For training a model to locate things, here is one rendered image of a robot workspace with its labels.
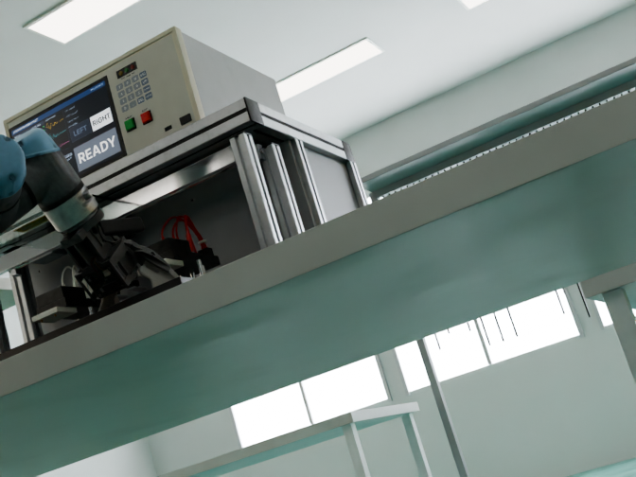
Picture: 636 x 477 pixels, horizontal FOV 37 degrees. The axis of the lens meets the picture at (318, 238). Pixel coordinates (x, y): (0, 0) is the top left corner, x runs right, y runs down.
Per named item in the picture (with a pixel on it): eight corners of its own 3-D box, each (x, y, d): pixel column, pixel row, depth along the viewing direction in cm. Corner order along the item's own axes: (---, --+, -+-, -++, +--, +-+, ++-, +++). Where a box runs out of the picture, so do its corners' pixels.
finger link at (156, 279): (182, 313, 151) (128, 289, 150) (192, 293, 156) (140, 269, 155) (187, 299, 149) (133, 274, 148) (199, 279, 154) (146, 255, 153)
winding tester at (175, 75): (202, 125, 173) (174, 25, 178) (23, 214, 189) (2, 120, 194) (301, 162, 207) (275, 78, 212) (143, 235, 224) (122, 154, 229)
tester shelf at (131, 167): (251, 119, 165) (244, 96, 166) (-32, 258, 191) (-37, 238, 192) (356, 163, 204) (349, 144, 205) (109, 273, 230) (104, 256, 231)
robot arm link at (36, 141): (-13, 157, 144) (30, 126, 149) (30, 216, 148) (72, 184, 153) (5, 153, 138) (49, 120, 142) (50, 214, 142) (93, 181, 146)
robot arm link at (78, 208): (55, 195, 152) (94, 175, 149) (72, 219, 154) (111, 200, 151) (35, 218, 146) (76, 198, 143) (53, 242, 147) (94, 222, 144)
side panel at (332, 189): (344, 301, 172) (294, 137, 179) (330, 306, 173) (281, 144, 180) (401, 306, 196) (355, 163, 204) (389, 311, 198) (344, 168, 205)
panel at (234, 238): (333, 291, 171) (287, 138, 179) (56, 399, 197) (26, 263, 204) (336, 291, 172) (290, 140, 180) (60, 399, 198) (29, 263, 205)
